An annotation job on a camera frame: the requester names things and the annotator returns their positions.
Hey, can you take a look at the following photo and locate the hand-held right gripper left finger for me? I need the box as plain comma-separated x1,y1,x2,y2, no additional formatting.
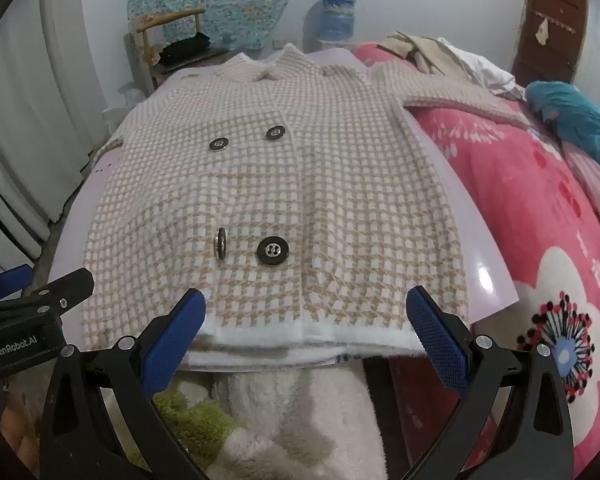
40,287,208,480

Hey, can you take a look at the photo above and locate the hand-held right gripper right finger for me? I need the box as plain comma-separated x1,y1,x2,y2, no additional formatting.
404,285,576,480

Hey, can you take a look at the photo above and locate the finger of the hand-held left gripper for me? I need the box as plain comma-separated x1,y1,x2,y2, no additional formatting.
0,267,95,320
0,264,34,306

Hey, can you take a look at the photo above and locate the beige white checked blanket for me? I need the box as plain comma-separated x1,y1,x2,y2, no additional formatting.
80,44,533,363

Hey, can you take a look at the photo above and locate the beige clothes pile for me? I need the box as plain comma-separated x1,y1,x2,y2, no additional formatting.
385,32,476,81

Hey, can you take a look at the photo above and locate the bed with lilac printed sheet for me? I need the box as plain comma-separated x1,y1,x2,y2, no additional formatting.
47,45,521,376

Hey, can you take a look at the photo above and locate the white green fluffy blanket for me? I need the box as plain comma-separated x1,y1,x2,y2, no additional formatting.
130,355,461,480

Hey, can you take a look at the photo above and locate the pink floral blanket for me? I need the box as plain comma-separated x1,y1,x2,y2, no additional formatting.
352,42,600,461

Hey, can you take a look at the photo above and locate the white curtain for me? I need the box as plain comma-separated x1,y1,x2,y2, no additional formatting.
0,0,111,281

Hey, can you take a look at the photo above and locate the teal blue garment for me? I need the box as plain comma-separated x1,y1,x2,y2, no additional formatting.
525,80,600,188

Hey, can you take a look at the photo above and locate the black bag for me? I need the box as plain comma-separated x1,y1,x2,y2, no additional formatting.
158,33,211,66

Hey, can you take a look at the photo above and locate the white crumpled cloth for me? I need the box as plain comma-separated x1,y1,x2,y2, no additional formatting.
437,37,518,93

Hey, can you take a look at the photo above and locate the wooden chair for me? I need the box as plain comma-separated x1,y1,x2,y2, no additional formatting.
125,7,231,92

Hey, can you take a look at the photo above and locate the white water dispenser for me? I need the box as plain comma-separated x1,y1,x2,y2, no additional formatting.
316,37,355,55

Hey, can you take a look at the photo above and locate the brown door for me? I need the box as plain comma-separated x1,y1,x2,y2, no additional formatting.
510,0,590,86

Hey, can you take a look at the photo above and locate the blue water jug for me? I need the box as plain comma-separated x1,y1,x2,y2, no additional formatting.
319,0,357,43

